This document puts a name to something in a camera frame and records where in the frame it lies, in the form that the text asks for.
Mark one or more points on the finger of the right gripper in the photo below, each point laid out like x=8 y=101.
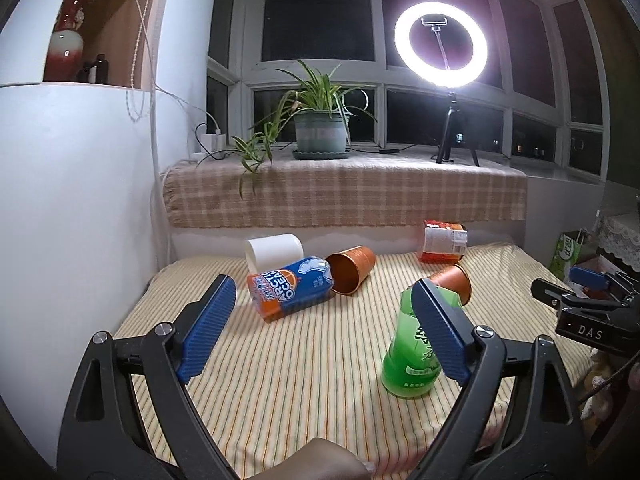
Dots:
x=589 y=278

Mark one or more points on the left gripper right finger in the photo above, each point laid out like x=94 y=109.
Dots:
x=515 y=417

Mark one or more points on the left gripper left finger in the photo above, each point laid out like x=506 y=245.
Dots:
x=103 y=435

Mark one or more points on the orange cup near green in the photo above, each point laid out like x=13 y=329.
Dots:
x=454 y=278

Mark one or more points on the red white printed cup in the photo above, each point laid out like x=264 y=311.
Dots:
x=443 y=242

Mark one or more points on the blue orange Arctic Ocean cup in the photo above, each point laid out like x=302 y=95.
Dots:
x=300 y=285

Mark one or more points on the white paper cup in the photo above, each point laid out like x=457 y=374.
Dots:
x=272 y=252

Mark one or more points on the operator hand brown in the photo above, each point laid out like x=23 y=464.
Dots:
x=319 y=459

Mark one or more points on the green white paper bag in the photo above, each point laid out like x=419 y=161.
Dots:
x=566 y=252

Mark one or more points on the white lace cloth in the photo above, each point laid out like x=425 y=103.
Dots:
x=619 y=236

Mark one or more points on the black tripod stand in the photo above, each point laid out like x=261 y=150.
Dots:
x=452 y=126

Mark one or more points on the striped yellow mattress cover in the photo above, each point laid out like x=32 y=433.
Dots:
x=269 y=388

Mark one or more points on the plaid windowsill cloth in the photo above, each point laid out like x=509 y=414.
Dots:
x=356 y=191

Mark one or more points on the green plant pot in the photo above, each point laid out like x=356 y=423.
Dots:
x=320 y=136

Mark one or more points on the white power adapter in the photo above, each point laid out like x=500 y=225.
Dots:
x=209 y=145

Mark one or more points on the spider plant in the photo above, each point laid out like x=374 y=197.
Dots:
x=315 y=91

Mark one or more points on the dark small bottle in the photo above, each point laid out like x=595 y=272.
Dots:
x=95 y=72

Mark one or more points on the red white ceramic vase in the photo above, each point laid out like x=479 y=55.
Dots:
x=66 y=46

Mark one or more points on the white ring light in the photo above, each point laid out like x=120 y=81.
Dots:
x=437 y=16

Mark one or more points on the wooden wall shelf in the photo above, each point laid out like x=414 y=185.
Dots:
x=122 y=30

